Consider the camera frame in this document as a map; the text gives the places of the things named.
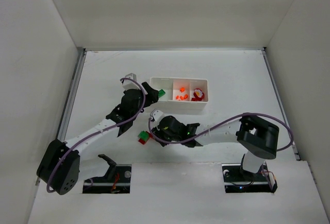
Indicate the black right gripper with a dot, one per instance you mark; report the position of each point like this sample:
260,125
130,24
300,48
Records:
157,132

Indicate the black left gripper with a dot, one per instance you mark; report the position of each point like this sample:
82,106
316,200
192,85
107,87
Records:
148,95

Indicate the small green lego brick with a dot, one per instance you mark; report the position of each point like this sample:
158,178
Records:
161,93

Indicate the red lego brick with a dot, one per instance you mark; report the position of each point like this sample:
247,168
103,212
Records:
142,142

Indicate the red lego with flower sticker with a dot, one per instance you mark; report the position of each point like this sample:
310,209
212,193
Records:
198,95

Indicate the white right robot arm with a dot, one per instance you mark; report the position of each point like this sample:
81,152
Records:
258,136

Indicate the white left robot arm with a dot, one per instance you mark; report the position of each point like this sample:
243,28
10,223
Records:
107,128

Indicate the white three-compartment plastic container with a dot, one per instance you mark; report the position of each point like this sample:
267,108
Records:
172,85

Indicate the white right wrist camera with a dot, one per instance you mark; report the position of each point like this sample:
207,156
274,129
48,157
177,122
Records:
156,116

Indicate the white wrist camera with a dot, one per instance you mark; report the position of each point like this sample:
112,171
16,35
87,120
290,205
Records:
156,116
129,82

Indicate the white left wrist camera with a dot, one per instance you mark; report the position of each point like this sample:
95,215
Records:
129,82

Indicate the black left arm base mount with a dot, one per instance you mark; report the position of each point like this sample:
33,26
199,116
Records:
116,179

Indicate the aluminium left table rail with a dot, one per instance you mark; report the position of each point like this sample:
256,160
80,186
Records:
67,105

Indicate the aluminium table rail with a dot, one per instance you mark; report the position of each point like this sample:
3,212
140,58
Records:
293,146
67,105

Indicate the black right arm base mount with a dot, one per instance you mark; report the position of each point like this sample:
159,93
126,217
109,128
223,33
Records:
237,180

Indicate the aluminium right table rail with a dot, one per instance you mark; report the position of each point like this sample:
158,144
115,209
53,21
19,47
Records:
293,146

